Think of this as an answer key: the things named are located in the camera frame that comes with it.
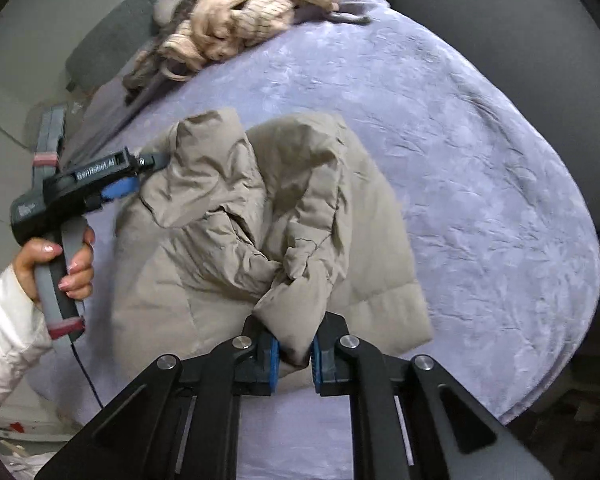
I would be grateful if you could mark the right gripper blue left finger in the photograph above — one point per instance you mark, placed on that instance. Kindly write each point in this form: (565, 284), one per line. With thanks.
(256, 363)

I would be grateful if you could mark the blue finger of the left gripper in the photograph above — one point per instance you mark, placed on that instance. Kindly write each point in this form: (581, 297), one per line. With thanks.
(120, 188)
(152, 161)

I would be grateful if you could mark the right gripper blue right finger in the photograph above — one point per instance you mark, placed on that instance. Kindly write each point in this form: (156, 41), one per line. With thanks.
(330, 369)

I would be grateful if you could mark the beige quilted puffer jacket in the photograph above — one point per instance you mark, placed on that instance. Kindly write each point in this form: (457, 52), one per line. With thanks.
(283, 222)

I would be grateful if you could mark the white puffer sleeve left forearm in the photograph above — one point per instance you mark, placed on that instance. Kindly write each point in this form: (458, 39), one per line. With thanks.
(23, 334)

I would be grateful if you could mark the brown grey knitted garment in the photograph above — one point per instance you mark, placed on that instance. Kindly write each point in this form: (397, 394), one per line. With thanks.
(148, 60)

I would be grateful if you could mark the dark grey headboard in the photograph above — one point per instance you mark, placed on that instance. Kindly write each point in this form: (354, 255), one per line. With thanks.
(110, 44)

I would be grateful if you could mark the cream knitted sweater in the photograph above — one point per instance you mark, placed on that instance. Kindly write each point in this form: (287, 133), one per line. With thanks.
(216, 30)

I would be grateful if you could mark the lavender plush bed blanket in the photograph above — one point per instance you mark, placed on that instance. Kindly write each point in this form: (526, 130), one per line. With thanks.
(505, 248)

